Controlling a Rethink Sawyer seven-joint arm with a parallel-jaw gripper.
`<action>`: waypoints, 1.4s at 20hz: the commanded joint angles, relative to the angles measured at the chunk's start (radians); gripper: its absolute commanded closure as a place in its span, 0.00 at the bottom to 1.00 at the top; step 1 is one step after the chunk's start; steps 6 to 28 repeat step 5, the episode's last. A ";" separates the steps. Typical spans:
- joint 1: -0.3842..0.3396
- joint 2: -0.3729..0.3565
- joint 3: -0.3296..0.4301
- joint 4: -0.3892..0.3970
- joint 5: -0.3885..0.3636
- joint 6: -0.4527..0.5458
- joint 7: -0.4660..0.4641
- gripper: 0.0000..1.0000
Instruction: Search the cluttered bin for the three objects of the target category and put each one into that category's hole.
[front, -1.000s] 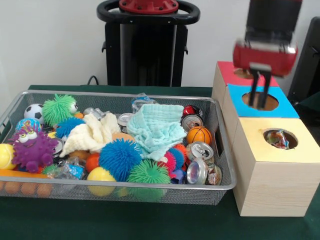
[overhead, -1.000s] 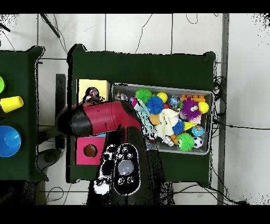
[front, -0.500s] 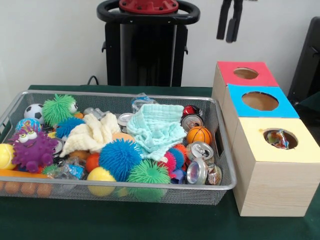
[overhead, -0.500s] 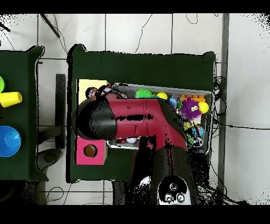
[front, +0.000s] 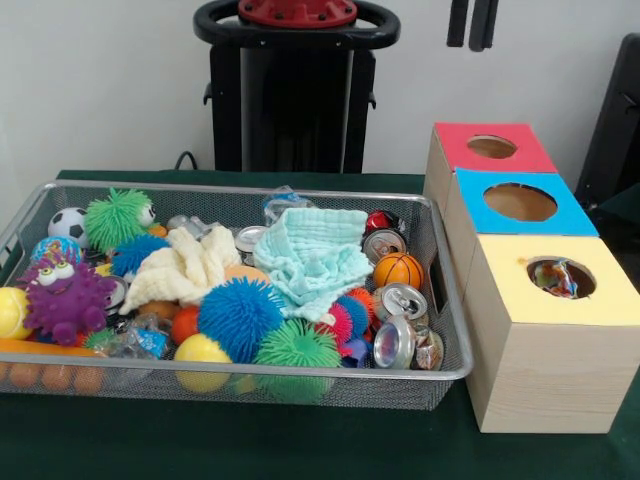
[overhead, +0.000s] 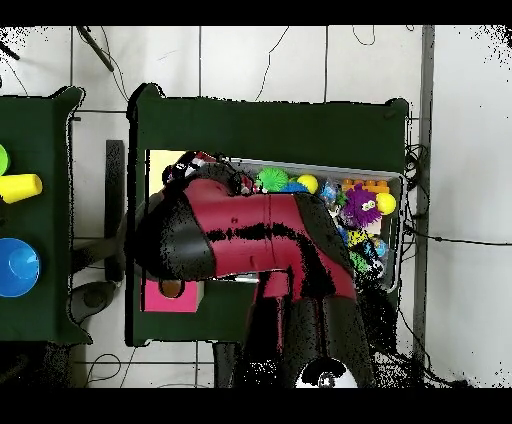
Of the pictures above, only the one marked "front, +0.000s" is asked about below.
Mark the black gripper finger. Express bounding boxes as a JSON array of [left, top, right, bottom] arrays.
[[468, 0, 500, 53], [445, 0, 471, 49]]

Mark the wooden box with three holes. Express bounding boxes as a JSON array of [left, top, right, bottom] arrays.
[[422, 121, 640, 434]]

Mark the orange toy building block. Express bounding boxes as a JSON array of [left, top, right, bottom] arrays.
[[0, 338, 110, 394]]

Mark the cream cloth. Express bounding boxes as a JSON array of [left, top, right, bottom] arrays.
[[118, 224, 242, 316]]

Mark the multicoloured knotted rag toy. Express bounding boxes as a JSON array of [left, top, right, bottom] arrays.
[[532, 258, 581, 300]]

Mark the small soccer ball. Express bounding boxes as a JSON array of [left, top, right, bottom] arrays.
[[47, 207, 87, 240]]

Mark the small orange basketball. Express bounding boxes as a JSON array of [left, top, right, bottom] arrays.
[[373, 253, 425, 290]]

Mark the blue spiky ball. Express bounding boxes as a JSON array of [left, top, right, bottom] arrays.
[[197, 277, 287, 364]]

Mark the purple spiky monster toy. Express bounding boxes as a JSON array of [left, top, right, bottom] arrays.
[[17, 252, 120, 347]]

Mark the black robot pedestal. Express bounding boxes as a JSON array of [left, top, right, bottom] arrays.
[[192, 0, 401, 174]]

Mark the mint green cloth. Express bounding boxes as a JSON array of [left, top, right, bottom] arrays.
[[252, 207, 376, 321]]

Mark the dark green table cloth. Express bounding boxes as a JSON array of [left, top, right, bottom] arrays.
[[597, 183, 640, 221], [0, 168, 640, 480]]

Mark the green spiky ball with eyes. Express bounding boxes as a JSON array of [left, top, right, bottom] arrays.
[[83, 187, 157, 251]]

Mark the silver drink can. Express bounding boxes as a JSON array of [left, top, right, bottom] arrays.
[[373, 314, 445, 372]]

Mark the shallow silver mesh bin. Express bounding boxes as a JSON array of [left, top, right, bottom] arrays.
[[0, 180, 475, 412]]

